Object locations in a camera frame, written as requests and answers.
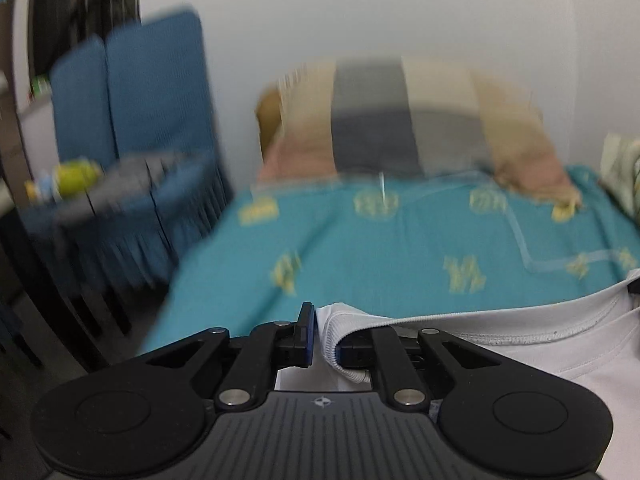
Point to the grey cloth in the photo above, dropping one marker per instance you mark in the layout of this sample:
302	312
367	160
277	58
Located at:
130	175

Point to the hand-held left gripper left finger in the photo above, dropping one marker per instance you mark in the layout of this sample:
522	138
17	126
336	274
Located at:
310	345

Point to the blue covered chair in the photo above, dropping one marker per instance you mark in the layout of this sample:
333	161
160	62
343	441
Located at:
160	85
77	110

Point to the green plush toy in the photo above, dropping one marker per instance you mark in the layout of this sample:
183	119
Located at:
77	174

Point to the green printed fleece blanket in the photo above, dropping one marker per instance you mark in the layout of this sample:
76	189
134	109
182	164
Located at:
622	170

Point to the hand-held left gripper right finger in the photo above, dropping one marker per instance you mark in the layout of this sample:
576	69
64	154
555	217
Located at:
355	355

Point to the teal printed bed sheet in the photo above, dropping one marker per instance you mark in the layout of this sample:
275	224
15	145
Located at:
375	260

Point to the dark window grille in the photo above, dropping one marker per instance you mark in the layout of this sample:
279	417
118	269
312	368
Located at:
75	10

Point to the checkered pillow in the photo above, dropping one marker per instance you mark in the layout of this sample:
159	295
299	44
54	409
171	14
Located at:
375	125

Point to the small green box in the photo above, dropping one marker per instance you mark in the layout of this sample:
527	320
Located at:
40	86

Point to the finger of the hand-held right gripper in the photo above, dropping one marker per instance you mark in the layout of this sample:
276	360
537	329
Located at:
635	287

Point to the white t-shirt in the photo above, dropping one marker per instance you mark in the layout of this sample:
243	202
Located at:
550	350

